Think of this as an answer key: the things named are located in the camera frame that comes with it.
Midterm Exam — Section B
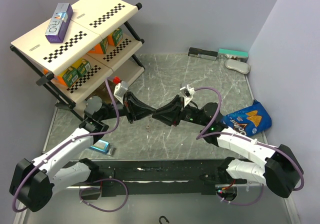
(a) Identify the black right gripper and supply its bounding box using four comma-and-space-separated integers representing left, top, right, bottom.
152, 94, 209, 127

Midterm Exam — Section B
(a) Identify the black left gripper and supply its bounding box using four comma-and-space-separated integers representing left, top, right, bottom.
99, 91, 156, 124

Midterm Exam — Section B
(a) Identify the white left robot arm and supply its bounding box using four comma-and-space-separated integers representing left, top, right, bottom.
9, 91, 156, 213

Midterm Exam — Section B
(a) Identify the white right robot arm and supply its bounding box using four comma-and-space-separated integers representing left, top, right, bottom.
152, 96, 305, 198

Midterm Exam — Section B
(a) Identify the brown foil pouch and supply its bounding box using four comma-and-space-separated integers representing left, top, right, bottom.
91, 80, 116, 104

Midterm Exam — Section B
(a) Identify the blue toothpaste box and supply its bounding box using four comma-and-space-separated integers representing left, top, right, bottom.
89, 139, 116, 156

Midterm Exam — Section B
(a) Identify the black rectangular box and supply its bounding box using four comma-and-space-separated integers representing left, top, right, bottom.
188, 47, 218, 61

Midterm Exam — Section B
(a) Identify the teal white box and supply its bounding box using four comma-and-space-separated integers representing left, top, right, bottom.
217, 48, 249, 62

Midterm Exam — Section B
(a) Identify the grey oval case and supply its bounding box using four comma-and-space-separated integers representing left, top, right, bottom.
225, 59, 251, 75

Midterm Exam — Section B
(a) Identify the blue Doritos chip bag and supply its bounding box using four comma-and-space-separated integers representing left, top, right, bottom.
220, 99, 272, 137

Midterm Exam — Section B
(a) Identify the white checkered shelf rack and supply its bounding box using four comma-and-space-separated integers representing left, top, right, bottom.
10, 0, 145, 119

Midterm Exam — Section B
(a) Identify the black hook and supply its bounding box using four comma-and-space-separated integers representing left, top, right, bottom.
158, 215, 170, 224

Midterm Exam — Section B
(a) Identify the purple silver box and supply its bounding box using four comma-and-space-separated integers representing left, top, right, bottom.
45, 3, 73, 44

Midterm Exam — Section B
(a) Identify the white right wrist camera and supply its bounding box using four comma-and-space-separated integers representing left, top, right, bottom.
179, 83, 195, 106

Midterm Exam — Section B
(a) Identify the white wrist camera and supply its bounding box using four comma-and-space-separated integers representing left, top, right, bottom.
179, 83, 195, 106
112, 76, 129, 105

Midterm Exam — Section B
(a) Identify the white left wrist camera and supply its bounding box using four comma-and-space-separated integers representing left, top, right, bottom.
112, 76, 129, 105

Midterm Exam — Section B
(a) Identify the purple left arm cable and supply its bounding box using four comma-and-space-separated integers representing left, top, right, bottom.
11, 77, 120, 213

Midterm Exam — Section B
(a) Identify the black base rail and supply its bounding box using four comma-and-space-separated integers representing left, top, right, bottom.
67, 157, 248, 197

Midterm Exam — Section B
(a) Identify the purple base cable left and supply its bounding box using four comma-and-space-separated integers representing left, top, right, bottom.
78, 178, 129, 213

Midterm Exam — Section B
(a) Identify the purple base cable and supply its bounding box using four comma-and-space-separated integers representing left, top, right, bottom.
78, 178, 129, 213
219, 183, 265, 208

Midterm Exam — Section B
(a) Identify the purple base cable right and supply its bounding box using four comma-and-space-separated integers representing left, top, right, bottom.
219, 183, 265, 208

